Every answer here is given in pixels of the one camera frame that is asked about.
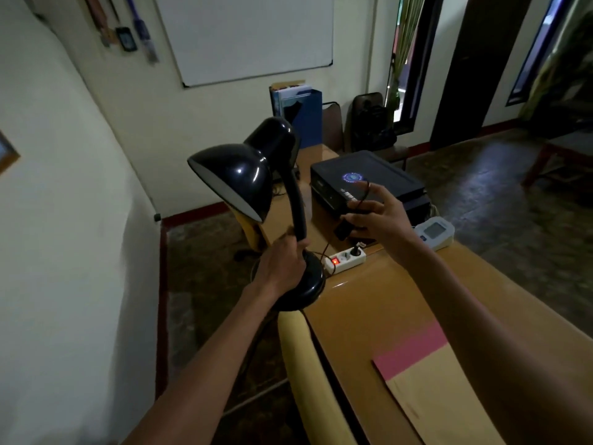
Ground person's right hand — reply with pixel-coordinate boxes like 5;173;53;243
345;180;418;265

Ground person's left hand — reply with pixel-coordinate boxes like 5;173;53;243
252;233;311;303

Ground black lamp plug with cord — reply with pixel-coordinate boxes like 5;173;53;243
334;180;372;242

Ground black desk lamp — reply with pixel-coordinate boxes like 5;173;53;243
187;117;326;312

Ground person's right forearm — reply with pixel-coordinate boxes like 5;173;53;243
397;241;593;445

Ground person's left forearm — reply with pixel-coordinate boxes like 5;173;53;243
121;282;283;445

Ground black printer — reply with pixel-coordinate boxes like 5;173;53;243
310;150;432;227

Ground white power strip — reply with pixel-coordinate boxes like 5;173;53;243
323;246;367;276

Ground yellow office chair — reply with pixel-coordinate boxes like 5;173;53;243
230;204;275;263

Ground white blood pressure monitor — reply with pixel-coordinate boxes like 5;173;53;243
413;217;456;252

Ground black backpack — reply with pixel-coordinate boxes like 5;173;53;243
350;92;398;154

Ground brown chair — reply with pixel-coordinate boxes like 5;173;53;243
322;101;411;170

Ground blue file box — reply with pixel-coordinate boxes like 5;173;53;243
270;89;323;149

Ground documents in file box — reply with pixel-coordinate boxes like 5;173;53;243
271;81;314;117

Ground pink paper sheet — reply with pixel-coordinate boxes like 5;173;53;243
372;320;449;381

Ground striped curtain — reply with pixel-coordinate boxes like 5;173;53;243
388;0;425;112

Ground red wooden bench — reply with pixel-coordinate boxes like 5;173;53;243
522;131;593;190

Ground brown paper envelope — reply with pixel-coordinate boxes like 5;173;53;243
385;343;508;445

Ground whiteboard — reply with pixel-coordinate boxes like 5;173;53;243
153;0;334;88

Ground patterned window curtain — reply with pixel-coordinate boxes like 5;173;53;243
518;0;593;135

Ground framed picture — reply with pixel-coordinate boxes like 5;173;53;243
0;130;21;176

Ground white floor cable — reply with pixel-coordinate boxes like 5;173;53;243
222;377;291;416

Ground dark window frame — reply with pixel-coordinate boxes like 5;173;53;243
394;0;445;136

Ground dark wooden door frame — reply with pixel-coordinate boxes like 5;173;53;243
429;0;534;151

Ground blue lanyard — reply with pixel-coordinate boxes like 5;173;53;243
124;0;161;65

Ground black card holder lanyard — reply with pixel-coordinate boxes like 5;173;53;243
107;0;139;53

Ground brown lanyard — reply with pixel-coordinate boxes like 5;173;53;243
83;0;119;48

